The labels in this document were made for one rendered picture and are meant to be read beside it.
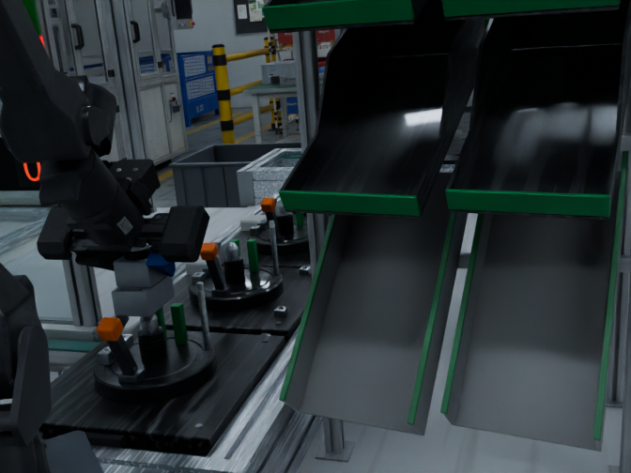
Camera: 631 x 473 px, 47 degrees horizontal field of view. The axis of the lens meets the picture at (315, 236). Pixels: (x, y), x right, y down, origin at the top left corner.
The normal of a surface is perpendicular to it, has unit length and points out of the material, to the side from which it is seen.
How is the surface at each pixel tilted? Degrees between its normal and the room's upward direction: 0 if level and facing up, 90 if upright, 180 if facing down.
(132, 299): 90
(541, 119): 25
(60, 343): 0
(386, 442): 0
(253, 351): 0
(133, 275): 90
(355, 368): 45
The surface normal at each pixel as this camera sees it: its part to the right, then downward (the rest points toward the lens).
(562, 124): -0.25, -0.74
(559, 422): -0.36, -0.47
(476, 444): -0.07, -0.96
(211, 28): -0.27, 0.30
